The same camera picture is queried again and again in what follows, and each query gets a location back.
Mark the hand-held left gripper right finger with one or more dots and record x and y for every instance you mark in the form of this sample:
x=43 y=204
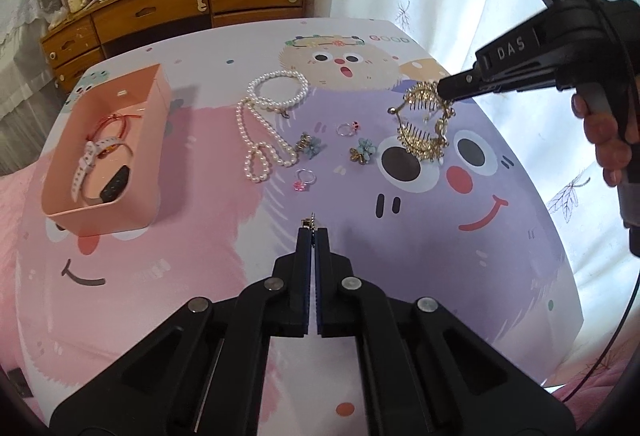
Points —
x=322 y=276

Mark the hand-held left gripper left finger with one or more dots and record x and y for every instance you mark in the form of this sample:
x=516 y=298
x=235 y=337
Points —
x=305 y=276

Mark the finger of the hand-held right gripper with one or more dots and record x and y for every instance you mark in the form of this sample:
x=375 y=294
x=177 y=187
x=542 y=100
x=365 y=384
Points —
x=460 y=86

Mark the gold crown hair comb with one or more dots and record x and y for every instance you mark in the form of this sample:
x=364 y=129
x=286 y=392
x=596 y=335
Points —
x=422 y=121

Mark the small gold earring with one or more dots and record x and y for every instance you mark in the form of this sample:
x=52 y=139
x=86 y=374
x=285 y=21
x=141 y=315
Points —
x=311 y=219

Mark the pink plastic box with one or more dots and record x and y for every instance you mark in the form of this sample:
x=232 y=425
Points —
x=115 y=206

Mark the person's right hand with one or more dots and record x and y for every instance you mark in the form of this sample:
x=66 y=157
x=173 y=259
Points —
x=607 y=141

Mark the cartoon printed tablecloth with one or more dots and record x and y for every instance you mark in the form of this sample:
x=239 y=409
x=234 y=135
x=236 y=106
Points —
x=210 y=266

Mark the blue flower hair clip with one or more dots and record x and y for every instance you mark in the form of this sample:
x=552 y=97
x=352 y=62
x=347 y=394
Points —
x=308 y=144
x=362 y=152

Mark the white band smartwatch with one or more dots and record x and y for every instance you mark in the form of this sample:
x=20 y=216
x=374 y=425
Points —
x=95 y=166

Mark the wooden dresser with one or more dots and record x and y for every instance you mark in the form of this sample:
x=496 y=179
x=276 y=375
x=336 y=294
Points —
x=150 y=11

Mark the white lace cloth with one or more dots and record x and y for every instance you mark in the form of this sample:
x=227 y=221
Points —
x=20 y=16

